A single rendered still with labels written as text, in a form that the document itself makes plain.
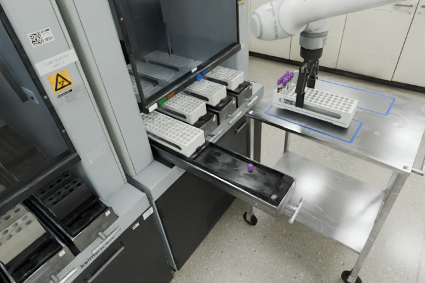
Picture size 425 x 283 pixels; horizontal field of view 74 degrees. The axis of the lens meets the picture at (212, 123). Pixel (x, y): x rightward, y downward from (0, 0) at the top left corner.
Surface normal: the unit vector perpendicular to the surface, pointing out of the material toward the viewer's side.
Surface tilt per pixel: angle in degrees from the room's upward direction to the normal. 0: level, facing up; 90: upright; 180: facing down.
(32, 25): 90
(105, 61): 90
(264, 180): 0
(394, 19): 90
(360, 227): 0
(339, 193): 0
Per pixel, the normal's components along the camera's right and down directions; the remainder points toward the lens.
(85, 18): 0.80, 0.31
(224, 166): -0.08, -0.79
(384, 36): -0.62, 0.52
